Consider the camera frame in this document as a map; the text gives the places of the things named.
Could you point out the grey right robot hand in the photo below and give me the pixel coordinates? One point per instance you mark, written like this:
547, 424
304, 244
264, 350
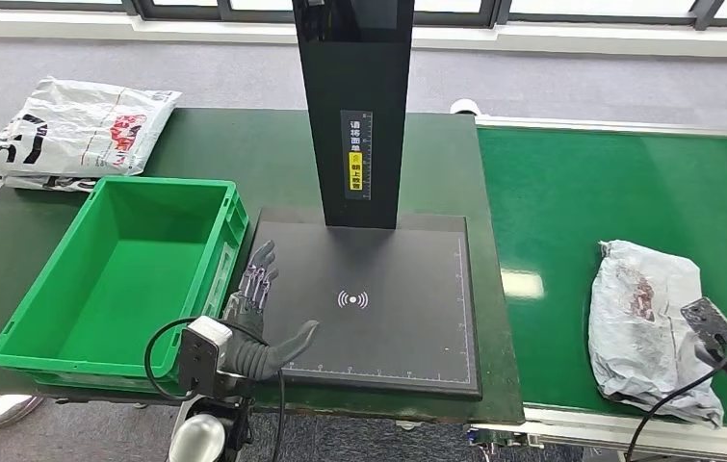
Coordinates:
711, 358

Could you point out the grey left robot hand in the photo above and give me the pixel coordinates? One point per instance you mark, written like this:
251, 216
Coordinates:
245, 315

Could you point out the grey parcel bag red print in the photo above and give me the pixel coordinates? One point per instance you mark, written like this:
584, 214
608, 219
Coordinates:
637, 331

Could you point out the black inbound scanner machine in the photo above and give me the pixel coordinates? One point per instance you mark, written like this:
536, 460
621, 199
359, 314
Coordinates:
395, 319

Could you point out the green conveyor belt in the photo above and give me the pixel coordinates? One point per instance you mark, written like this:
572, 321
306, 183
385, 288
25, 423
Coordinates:
561, 210

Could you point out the white printed parcel bag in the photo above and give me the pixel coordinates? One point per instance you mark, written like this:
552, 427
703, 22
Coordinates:
44, 183
76, 127

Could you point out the white conveyor end roller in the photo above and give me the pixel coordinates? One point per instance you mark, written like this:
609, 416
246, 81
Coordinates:
465, 106

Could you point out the green plastic crate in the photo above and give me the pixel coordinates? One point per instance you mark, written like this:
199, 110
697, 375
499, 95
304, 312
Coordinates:
120, 287

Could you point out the dark green table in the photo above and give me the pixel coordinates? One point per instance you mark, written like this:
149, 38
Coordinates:
229, 146

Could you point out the black yellow scanner label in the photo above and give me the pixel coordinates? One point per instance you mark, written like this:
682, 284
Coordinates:
355, 185

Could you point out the white window sill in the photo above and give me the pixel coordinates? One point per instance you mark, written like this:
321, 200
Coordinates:
529, 41

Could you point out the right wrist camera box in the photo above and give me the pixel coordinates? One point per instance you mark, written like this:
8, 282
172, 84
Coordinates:
711, 325

